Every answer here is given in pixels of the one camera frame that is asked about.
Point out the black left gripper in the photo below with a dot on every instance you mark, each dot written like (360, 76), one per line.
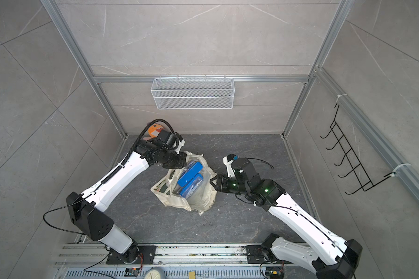
(183, 161)

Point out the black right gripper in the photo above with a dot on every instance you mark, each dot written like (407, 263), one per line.
(223, 181)

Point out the blue compass set case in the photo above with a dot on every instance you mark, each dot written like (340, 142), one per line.
(193, 169)

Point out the beige canvas bag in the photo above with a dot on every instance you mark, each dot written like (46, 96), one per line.
(167, 189)

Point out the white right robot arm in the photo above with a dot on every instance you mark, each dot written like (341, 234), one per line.
(324, 253)

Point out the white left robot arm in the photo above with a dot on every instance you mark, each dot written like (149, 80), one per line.
(157, 143)

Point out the orange plush shark toy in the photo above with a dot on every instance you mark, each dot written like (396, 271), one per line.
(154, 130)

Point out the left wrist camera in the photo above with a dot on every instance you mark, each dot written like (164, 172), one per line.
(170, 141)

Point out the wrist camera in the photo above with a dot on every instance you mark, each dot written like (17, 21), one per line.
(234, 164)
(170, 141)

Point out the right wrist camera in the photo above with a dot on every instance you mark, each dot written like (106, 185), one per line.
(234, 164)

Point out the white wire mesh basket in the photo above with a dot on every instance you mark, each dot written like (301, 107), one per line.
(193, 93)

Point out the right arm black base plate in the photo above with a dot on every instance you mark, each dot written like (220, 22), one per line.
(258, 254)

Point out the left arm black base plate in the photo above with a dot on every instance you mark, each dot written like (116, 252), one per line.
(144, 254)

